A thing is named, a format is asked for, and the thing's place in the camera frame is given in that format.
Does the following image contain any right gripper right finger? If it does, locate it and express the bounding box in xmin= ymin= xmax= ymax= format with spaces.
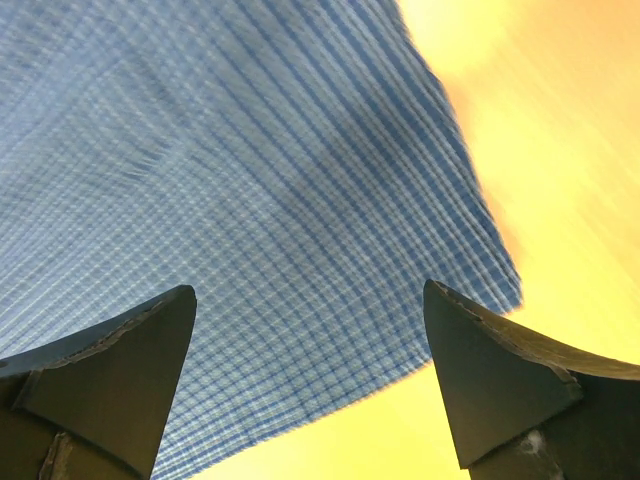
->
xmin=423 ymin=281 xmax=639 ymax=479

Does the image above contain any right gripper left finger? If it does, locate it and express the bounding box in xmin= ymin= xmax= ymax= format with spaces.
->
xmin=1 ymin=285 xmax=197 ymax=479

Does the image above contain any blue checkered long sleeve shirt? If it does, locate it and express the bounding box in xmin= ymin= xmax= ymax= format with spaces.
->
xmin=1 ymin=1 xmax=521 ymax=479

